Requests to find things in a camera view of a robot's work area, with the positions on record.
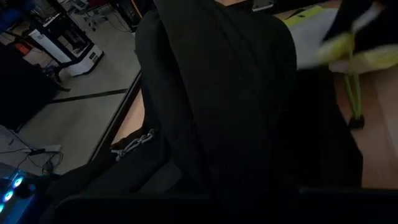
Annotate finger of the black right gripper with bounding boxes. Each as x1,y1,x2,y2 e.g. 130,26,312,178
353,0,398,53
322,0,374,41

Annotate white mesh pouch yellow trim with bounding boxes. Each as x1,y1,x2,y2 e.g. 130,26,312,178
283,4,398,75

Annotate black backpack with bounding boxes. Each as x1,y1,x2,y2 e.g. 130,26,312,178
40,0,364,224

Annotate white power strip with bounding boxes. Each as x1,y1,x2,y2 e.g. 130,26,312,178
29,144,63,156

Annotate black device blue lights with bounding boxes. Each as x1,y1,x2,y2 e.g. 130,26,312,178
0,169,40,224

